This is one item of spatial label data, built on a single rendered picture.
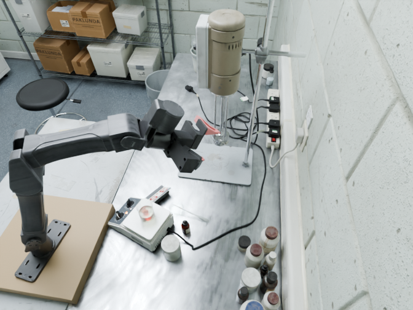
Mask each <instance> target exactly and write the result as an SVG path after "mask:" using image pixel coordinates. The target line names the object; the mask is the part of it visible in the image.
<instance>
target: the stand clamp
mask: <svg viewBox="0 0 413 310"><path fill-rule="evenodd" d="M242 53H246V54H255V56H256V63H258V64H261V65H263V64H264V63H265V62H266V59H267V56H269V55H276V56H285V57H294V58H305V57H306V53H305V52H291V51H288V52H284V51H276V50H269V49H268V47H262V38H259V39H258V43H257V47H256V48H255V49H244V48H242Z"/></svg>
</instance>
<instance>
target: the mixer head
mask: <svg viewBox="0 0 413 310"><path fill-rule="evenodd" d="M245 22H246V20H245V16H244V15H243V14H242V13H241V12H239V11H237V10H232V9H220V10H216V11H214V12H212V13H211V14H209V15H205V14H201V15H200V18H199V20H198V22H197V25H196V28H195V34H196V45H194V47H193V48H194V50H196V56H197V85H198V88H199V89H208V90H209V91H210V92H211V93H212V94H213V95H215V96H217V97H220V98H227V97H230V96H232V95H234V94H235V93H236V91H237V90H238V88H239V84H240V72H241V66H240V64H241V57H242V56H243V54H242V45H243V37H244V35H245Z"/></svg>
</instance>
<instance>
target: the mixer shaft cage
mask: <svg viewBox="0 0 413 310"><path fill-rule="evenodd" d="M216 98H217V96H214V128H216ZM225 99H226V98H221V119H220V129H217V130H219V131H220V134H215V135H212V142H213V144H215V145H216V146H225V145H227V144H228V142H229V132H228V131H227V114H228V104H229V97H227V101H226V120H225V129H224V110H225Z"/></svg>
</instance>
